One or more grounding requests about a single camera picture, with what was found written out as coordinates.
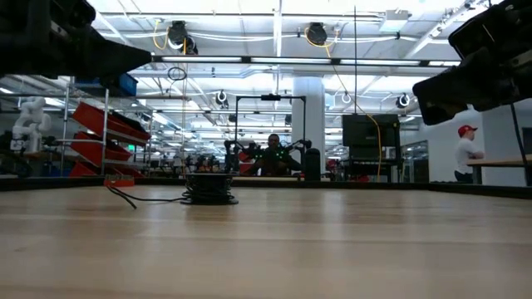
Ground red tilted shelf bin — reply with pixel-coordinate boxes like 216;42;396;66
70;162;103;178
72;102;151;146
69;131;133;168

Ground black ceiling cord reel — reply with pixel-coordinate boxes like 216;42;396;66
306;22;328;47
167;20;200;56

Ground white building pillar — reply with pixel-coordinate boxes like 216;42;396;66
292;76;327;174

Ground yellow power cord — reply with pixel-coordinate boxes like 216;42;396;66
304;27;382;179

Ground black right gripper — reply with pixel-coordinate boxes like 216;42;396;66
412;43;532;126

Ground black gantry frame with camera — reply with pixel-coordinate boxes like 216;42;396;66
234;94;308;175

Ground long thin black cord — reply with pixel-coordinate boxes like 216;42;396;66
106;182;240;210

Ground metal shelf rack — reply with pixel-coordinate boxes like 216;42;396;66
59;76;155;179

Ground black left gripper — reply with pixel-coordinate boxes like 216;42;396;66
0;24;153;81

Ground hanging black cable loop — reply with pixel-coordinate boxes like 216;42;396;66
166;66;189;82

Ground blue storage bin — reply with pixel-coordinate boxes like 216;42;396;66
74;72;139;97

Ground black screen on stand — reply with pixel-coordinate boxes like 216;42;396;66
340;114;402;184

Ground black cylindrical stand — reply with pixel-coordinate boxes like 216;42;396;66
304;148;322;183

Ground wooden bench table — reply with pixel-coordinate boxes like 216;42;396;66
464;155;532;187

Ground black diagonal cable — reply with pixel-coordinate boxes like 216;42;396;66
510;102;530;167

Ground long ceiling light strip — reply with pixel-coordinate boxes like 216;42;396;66
151;55;461;68

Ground thin vertical black rod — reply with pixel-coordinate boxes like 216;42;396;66
353;5;358;116

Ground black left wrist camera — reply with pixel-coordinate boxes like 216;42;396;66
0;0;97;32

